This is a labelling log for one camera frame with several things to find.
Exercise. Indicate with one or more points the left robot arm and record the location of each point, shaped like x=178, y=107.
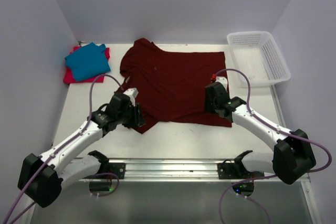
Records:
x=97, y=126

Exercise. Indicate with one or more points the dark red t-shirt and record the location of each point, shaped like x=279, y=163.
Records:
x=171, y=85

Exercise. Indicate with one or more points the folded blue t-shirt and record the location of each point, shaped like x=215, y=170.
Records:
x=86, y=61

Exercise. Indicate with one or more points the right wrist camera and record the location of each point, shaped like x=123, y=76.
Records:
x=222, y=80

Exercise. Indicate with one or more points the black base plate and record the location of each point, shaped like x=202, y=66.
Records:
x=105, y=171
x=232, y=169

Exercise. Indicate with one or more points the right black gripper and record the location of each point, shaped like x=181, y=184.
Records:
x=208, y=106

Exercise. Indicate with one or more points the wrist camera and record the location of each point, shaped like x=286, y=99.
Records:
x=222, y=80
x=132, y=94

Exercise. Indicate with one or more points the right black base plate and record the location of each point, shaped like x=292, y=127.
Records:
x=232, y=169

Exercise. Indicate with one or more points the white plastic basket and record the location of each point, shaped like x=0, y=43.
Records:
x=257, y=55

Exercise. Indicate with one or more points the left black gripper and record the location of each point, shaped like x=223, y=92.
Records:
x=137, y=119

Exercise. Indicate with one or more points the aluminium mounting rail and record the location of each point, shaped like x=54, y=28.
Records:
x=138, y=170

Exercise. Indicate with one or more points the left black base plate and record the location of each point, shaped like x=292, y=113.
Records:
x=105, y=171

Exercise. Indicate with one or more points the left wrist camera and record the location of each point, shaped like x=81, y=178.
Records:
x=132, y=94

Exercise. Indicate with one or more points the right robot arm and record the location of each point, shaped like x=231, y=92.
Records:
x=291, y=155

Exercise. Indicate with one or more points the folded pink t-shirt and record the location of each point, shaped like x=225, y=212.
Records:
x=84, y=78

